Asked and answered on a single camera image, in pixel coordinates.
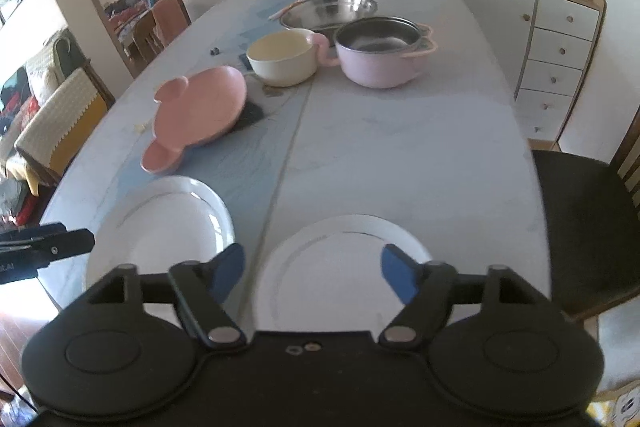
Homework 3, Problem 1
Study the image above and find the wooden chair black seat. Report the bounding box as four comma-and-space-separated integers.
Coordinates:
533, 118, 639, 321

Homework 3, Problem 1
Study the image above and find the pink bear-shaped plate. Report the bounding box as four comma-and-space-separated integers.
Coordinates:
141, 65, 247, 174

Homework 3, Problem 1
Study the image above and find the small white plate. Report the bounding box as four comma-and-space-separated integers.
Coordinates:
252, 215, 432, 336

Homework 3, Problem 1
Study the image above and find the white drawer cabinet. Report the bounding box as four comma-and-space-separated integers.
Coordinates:
463, 0, 606, 150

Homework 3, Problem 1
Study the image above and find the large white plate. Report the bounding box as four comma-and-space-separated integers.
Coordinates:
84, 176, 235, 287

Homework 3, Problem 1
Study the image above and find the cream bowl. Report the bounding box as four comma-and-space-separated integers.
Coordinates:
246, 29, 318, 88

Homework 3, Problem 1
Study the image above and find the pink pot with handle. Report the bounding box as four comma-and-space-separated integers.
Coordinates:
306, 16, 438, 90

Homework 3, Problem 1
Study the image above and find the stainless steel bowl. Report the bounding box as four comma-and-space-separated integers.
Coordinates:
272, 0, 378, 31

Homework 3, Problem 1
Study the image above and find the blue patterned table mat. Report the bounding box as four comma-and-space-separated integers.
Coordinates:
109, 0, 331, 308

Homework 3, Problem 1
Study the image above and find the wooden chair far side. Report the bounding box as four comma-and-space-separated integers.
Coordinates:
132, 0, 192, 63

